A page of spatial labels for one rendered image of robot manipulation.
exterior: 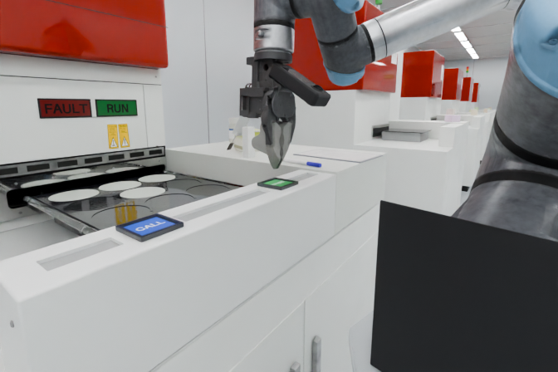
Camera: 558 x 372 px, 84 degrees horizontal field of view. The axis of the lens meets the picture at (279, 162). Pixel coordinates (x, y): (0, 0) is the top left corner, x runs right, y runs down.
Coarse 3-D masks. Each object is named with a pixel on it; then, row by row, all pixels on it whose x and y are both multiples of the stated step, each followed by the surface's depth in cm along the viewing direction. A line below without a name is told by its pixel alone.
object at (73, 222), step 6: (24, 198) 70; (30, 198) 69; (36, 204) 66; (42, 204) 65; (42, 210) 64; (48, 210) 62; (54, 210) 61; (54, 216) 60; (60, 216) 59; (66, 216) 58; (66, 222) 57; (72, 222) 56; (78, 222) 55; (78, 228) 54; (84, 228) 53; (90, 228) 52
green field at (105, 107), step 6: (102, 102) 86; (108, 102) 87; (114, 102) 88; (120, 102) 90; (126, 102) 91; (132, 102) 93; (102, 108) 86; (108, 108) 87; (114, 108) 89; (120, 108) 90; (126, 108) 91; (132, 108) 93; (102, 114) 86; (108, 114) 87; (114, 114) 89; (120, 114) 90; (126, 114) 92; (132, 114) 93
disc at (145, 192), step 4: (136, 188) 79; (140, 188) 79; (144, 188) 79; (148, 188) 79; (152, 188) 79; (156, 188) 79; (160, 188) 79; (124, 192) 76; (128, 192) 76; (132, 192) 76; (136, 192) 76; (140, 192) 76; (144, 192) 76; (148, 192) 76; (152, 192) 76; (156, 192) 76; (160, 192) 76; (120, 196) 72; (124, 196) 72; (128, 196) 72; (132, 196) 72; (136, 196) 72; (140, 196) 72; (144, 196) 72; (148, 196) 72
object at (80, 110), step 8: (40, 104) 75; (48, 104) 76; (56, 104) 77; (64, 104) 79; (72, 104) 80; (80, 104) 81; (88, 104) 83; (48, 112) 76; (56, 112) 77; (64, 112) 79; (72, 112) 80; (80, 112) 82; (88, 112) 83
